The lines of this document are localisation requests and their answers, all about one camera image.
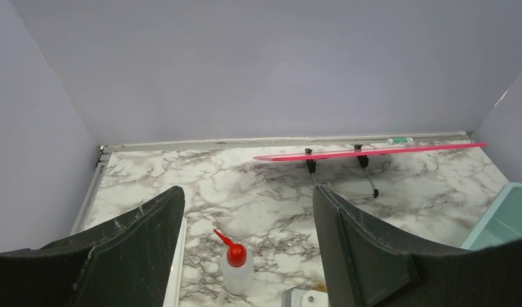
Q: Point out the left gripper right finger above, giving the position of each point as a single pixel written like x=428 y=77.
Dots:
x=369 y=262

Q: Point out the white plastic lid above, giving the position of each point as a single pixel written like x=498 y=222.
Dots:
x=174 y=283

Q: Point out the small green-white tube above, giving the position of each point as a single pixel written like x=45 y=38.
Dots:
x=400 y=140

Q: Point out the red rod on stand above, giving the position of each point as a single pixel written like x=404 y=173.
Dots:
x=364 y=152

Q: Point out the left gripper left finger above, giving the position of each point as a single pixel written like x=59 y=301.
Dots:
x=125 y=261

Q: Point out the teal plastic bin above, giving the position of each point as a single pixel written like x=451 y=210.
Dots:
x=501 y=222

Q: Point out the red-capped wash bottle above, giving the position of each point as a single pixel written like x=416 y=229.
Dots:
x=237 y=266

